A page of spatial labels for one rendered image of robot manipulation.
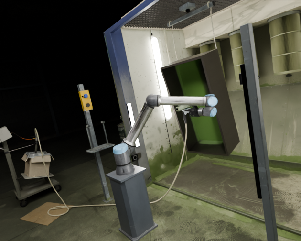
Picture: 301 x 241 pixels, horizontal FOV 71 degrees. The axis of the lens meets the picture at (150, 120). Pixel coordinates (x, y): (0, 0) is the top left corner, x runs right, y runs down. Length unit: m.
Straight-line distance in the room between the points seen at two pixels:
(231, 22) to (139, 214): 2.77
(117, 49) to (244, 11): 1.76
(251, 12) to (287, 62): 0.80
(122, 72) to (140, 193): 1.61
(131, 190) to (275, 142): 2.11
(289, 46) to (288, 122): 0.98
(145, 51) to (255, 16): 1.52
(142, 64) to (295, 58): 1.96
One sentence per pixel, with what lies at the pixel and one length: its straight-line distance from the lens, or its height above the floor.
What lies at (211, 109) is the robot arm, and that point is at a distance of 2.15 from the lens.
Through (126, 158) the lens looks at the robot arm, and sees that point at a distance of 2.11.
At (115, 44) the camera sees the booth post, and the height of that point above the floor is 2.08.
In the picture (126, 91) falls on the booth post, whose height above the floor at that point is 1.44.
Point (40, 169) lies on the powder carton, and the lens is 3.98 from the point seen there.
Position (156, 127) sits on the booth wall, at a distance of 3.25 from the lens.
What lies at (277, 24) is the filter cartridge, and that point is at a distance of 3.24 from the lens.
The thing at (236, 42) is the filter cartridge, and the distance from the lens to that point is 3.45.
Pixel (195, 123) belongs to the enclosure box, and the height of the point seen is 0.79.
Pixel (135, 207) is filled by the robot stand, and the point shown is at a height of 0.31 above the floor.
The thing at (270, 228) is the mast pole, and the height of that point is 0.41.
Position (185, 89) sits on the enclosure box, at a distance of 2.97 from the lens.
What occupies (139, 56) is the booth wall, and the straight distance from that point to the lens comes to 3.19.
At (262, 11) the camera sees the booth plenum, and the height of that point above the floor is 2.07.
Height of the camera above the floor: 1.40
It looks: 8 degrees down
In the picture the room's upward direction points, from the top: 11 degrees counter-clockwise
